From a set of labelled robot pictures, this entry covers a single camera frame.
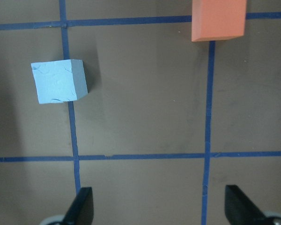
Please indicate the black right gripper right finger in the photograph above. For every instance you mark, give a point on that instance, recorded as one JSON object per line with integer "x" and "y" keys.
{"x": 240, "y": 210}

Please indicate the light blue foam block carried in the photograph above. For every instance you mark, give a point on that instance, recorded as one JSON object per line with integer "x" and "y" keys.
{"x": 59, "y": 81}

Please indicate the orange foam block window side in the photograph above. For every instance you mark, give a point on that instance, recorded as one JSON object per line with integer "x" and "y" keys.
{"x": 218, "y": 19}

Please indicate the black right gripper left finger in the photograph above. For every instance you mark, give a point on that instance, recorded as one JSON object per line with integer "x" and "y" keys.
{"x": 81, "y": 211}

